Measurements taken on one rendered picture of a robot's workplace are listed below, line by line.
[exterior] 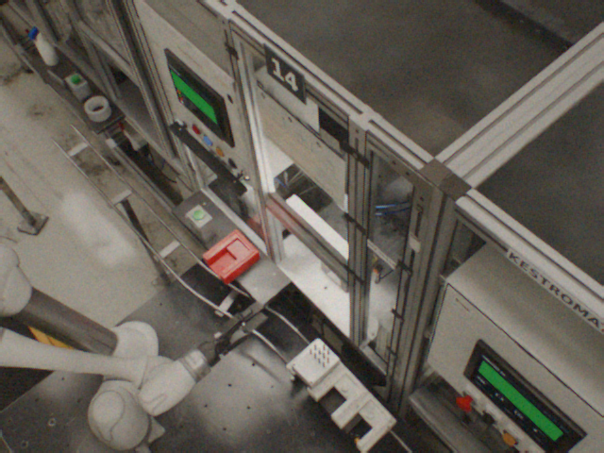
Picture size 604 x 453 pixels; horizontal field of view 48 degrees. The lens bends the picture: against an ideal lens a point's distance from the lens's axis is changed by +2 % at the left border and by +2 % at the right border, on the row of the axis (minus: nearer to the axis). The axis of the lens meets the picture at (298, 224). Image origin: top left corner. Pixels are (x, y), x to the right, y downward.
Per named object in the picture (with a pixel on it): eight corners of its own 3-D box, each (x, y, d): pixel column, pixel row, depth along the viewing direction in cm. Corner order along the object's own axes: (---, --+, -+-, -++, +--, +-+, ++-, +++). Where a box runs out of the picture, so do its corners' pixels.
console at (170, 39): (166, 117, 217) (124, 1, 177) (235, 71, 225) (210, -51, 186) (248, 196, 199) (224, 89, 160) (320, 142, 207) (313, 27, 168)
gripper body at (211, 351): (212, 372, 202) (237, 351, 204) (208, 362, 194) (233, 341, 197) (198, 354, 205) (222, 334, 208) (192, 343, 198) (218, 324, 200)
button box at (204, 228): (192, 230, 248) (185, 213, 238) (209, 218, 250) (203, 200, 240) (205, 243, 244) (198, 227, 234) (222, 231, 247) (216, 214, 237)
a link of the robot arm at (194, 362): (193, 377, 192) (210, 363, 194) (175, 354, 196) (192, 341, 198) (199, 387, 200) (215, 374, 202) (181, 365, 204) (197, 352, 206)
